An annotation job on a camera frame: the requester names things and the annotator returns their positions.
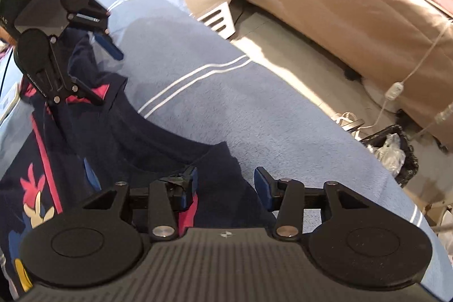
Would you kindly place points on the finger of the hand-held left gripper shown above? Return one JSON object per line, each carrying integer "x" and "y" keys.
{"x": 110, "y": 48}
{"x": 60, "y": 82}

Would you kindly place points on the black trash bin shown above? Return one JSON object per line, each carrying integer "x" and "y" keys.
{"x": 393, "y": 153}

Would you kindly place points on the white floor object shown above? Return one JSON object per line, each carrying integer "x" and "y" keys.
{"x": 348, "y": 123}

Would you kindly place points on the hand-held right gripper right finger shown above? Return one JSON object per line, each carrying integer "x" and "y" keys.
{"x": 263, "y": 189}

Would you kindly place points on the navy cartoon print shirt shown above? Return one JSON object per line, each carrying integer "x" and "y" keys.
{"x": 141, "y": 146}

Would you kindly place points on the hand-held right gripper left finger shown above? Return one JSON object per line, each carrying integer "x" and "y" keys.
{"x": 188, "y": 189}

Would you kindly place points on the white slotted plastic stool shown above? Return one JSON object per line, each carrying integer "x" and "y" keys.
{"x": 219, "y": 20}

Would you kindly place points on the light blue striped blanket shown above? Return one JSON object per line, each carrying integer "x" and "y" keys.
{"x": 247, "y": 104}

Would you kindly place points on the beige covered sofa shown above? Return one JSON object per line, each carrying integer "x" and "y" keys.
{"x": 354, "y": 12}

